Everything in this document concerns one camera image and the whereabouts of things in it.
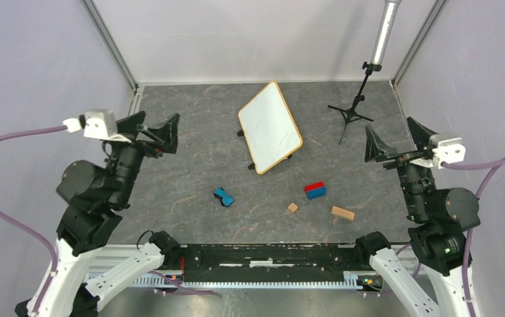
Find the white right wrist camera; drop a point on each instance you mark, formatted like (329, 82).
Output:
(440, 148)

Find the red and blue toy brick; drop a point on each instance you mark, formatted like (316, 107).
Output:
(315, 190)

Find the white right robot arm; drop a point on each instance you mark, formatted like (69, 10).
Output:
(442, 218)

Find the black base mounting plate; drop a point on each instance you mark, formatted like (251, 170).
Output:
(269, 263)

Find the long wooden block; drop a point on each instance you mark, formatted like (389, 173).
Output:
(343, 213)

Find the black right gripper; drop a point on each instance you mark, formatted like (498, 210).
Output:
(421, 135)

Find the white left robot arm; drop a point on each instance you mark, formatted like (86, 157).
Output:
(95, 196)

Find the blue whiteboard eraser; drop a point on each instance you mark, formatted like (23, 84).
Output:
(224, 198)

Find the small wooden cube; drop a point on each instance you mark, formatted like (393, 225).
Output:
(292, 207)

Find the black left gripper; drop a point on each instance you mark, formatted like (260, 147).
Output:
(166, 133)

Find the black tripod stand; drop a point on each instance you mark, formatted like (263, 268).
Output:
(350, 114)

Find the small wood-framed whiteboard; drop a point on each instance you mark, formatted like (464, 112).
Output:
(271, 132)

